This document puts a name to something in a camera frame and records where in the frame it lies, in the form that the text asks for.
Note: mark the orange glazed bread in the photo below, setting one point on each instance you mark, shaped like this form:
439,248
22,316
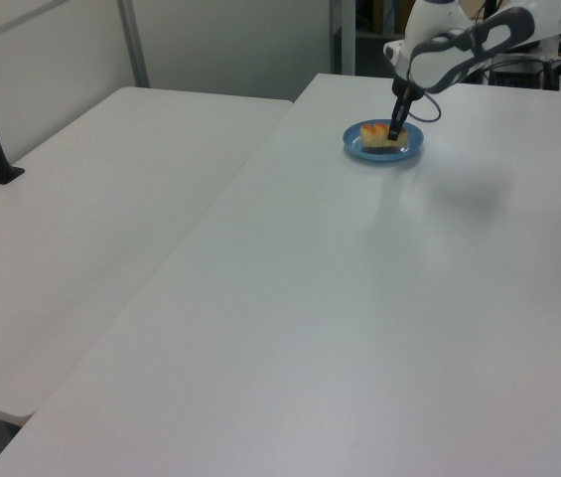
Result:
372,133

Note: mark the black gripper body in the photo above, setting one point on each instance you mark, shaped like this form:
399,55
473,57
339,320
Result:
405,90

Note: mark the wooden panel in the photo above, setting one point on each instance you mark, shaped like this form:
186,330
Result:
384,15

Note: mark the blue round plate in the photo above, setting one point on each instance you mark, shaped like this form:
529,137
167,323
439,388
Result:
359,152

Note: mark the grey metal frame upright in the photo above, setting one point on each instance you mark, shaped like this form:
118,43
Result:
344,35

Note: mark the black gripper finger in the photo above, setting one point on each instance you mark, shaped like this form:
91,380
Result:
400,121
395,105

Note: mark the black monitor stand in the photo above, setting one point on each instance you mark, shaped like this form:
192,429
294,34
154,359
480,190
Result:
491,5

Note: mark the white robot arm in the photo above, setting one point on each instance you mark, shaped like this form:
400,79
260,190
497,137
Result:
434,64

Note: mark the grey metal partition post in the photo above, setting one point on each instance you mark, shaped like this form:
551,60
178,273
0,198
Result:
133,45

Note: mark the black electronics box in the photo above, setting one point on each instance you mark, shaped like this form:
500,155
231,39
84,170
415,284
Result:
516,77

